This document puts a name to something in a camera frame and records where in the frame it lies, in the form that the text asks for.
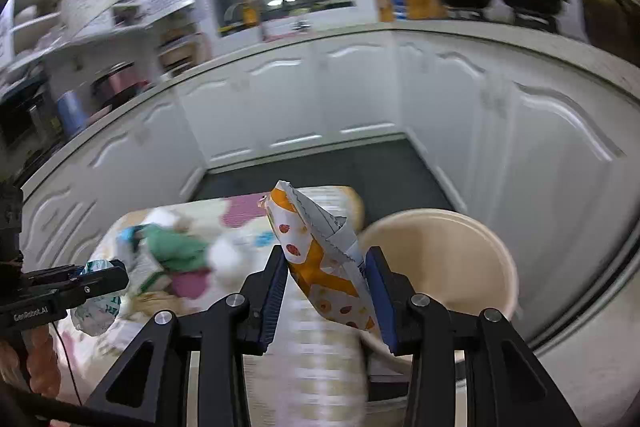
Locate large dark stock pot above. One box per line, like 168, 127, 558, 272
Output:
580, 0, 640, 66

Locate blue kettle jug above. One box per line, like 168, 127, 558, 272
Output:
56, 91, 87, 138

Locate clear plastic wrapper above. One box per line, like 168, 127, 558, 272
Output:
70, 259, 124, 337

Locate small green white box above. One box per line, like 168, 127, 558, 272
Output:
126, 251, 171, 297

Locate patterned quilted table cover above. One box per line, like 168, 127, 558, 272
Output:
54, 193, 367, 426

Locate green cloth rag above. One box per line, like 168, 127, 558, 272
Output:
140, 225, 208, 273

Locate beige plastic trash bin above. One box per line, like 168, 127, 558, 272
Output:
357, 207, 522, 375

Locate orange white snack bag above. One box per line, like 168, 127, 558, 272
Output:
264, 180, 381, 336

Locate person's left hand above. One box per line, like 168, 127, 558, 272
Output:
1, 325, 61, 398

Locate pink rice cooker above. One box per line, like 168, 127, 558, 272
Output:
91, 62, 149, 109

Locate amber glass bottle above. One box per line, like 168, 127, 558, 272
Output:
242, 0, 260, 27

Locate dark striped floor mat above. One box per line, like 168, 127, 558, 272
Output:
191, 138, 454, 225

